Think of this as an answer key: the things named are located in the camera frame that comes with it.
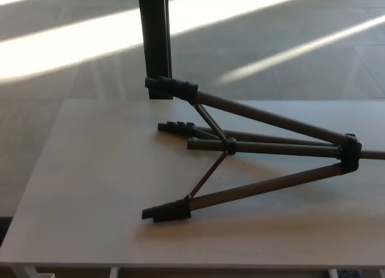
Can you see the bronze tripod with black joints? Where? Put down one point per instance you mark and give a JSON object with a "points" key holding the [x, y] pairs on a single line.
{"points": [[270, 115]]}

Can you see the white table frame leg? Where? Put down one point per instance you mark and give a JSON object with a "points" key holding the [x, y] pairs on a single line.
{"points": [[114, 273], [28, 272], [333, 273]]}

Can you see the black vertical post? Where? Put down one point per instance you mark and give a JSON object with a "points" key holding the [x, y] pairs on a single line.
{"points": [[153, 34]]}

